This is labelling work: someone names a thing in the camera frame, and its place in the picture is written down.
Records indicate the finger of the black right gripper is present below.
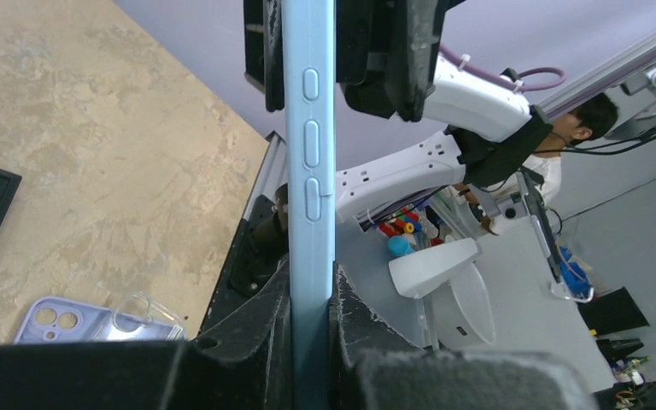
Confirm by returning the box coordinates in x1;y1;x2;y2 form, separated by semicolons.
336;0;458;122
243;0;284;112

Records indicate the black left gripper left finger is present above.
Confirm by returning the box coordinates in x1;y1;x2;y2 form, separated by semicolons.
0;264;292;409

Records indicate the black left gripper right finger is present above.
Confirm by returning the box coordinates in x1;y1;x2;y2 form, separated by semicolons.
330;266;598;409

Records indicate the phone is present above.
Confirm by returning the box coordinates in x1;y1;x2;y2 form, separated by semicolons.
282;1;336;409

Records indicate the clear magsafe phone case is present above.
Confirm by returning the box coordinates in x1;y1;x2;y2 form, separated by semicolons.
92;292;187;342

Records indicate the lilac phone case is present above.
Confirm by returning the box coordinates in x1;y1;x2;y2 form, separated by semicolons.
13;296;188;345

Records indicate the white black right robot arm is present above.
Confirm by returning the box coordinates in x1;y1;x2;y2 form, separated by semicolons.
243;1;550;223

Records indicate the person in white shirt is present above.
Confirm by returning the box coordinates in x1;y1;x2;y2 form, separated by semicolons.
449;93;619;236

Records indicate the black metal base frame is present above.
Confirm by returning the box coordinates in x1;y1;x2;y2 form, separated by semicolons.
197;132;292;341

